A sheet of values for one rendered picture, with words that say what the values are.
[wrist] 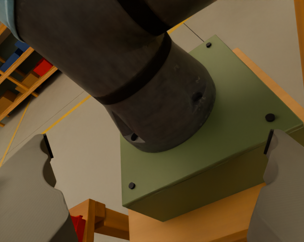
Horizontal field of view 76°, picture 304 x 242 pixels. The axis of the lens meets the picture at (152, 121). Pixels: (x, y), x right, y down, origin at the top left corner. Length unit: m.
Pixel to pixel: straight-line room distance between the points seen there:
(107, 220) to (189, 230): 0.32
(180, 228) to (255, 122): 0.18
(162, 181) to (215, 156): 0.07
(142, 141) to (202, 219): 0.14
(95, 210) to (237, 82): 0.45
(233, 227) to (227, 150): 0.11
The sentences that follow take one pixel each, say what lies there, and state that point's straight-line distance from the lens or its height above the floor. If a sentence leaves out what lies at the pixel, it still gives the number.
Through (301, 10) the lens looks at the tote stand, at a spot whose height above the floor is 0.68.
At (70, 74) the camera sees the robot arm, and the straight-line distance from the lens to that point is 0.21.
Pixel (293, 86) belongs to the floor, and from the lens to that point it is 1.49.
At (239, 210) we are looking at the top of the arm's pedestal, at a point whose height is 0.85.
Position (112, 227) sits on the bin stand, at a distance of 0.60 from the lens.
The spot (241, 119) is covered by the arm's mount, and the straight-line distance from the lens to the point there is 0.23.
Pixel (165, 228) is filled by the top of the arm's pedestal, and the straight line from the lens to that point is 0.33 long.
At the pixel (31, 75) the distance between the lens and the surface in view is 5.64.
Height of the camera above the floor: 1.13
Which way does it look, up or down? 39 degrees down
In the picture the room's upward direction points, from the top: 47 degrees counter-clockwise
